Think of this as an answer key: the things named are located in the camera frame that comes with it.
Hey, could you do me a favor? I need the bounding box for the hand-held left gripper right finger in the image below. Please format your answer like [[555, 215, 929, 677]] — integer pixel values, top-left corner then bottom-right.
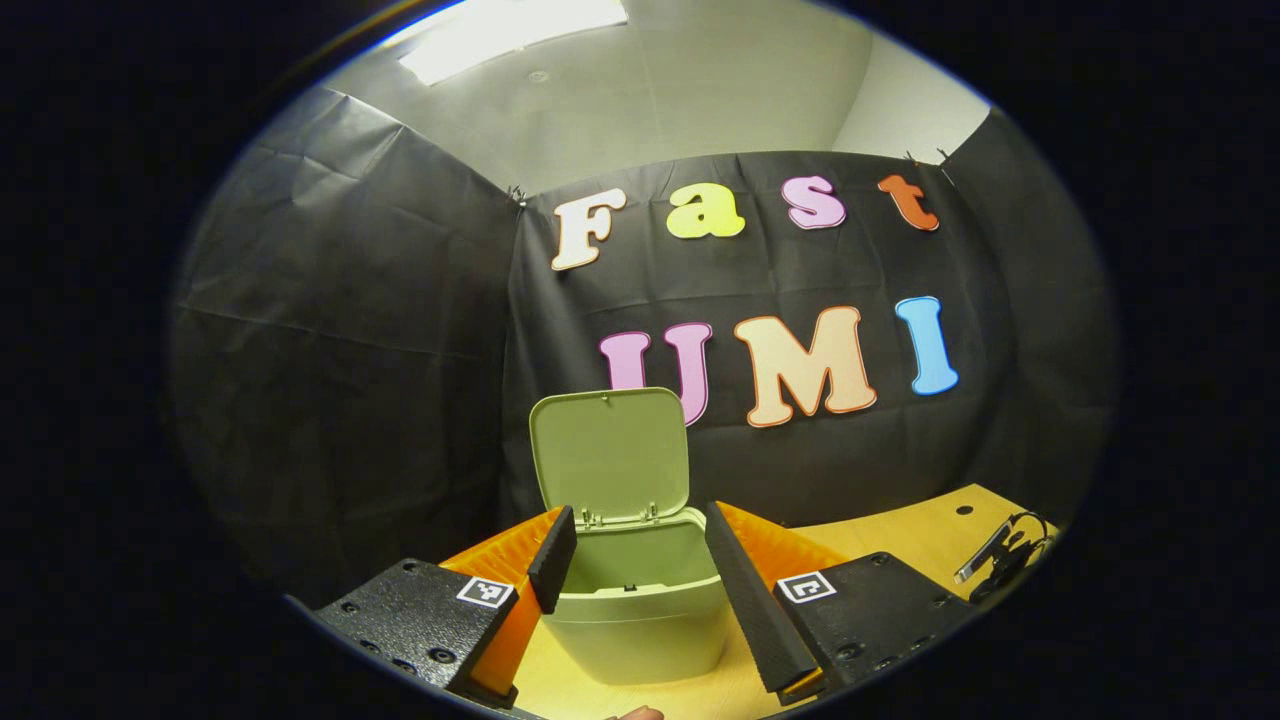
[[705, 500, 976, 706]]

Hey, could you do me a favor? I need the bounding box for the ceiling light panel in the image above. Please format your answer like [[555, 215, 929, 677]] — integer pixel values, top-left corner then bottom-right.
[[398, 0, 631, 87]]

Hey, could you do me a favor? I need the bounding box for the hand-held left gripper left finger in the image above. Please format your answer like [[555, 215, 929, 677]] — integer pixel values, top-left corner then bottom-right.
[[312, 505, 579, 711]]

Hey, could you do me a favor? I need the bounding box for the black backdrop cloth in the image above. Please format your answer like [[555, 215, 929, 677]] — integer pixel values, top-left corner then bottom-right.
[[168, 85, 1119, 611]]

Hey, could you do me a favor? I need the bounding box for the light green garbage bin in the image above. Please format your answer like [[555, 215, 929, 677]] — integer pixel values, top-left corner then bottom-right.
[[528, 387, 736, 687]]

